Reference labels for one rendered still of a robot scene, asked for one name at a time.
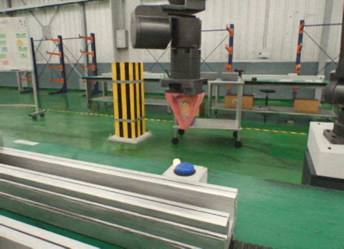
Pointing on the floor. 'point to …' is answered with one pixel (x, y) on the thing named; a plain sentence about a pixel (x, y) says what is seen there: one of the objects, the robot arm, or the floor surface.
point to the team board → (17, 53)
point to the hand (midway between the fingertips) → (184, 125)
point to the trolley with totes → (227, 79)
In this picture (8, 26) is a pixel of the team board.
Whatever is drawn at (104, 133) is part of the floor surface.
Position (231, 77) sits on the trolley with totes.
